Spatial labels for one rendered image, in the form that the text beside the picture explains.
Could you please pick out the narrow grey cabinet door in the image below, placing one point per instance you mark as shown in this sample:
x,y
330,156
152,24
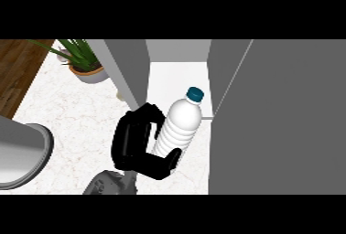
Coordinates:
x,y
129,70

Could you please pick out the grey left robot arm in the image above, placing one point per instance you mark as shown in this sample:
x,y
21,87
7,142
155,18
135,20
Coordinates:
x,y
108,184

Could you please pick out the green plant in pale pot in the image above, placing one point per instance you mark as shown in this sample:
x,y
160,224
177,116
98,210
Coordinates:
x,y
87,68

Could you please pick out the white water bottle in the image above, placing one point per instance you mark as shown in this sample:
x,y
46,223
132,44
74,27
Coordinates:
x,y
180,125

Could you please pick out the grey cabinet with white shelf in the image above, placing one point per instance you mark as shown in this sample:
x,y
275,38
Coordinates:
x,y
177,76

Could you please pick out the grey metal round pot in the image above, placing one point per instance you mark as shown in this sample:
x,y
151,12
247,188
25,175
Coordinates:
x,y
19,152

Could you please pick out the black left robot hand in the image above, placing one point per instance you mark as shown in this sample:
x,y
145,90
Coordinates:
x,y
130,143

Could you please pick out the large flat dark grey door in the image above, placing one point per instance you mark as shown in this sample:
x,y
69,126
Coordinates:
x,y
288,122

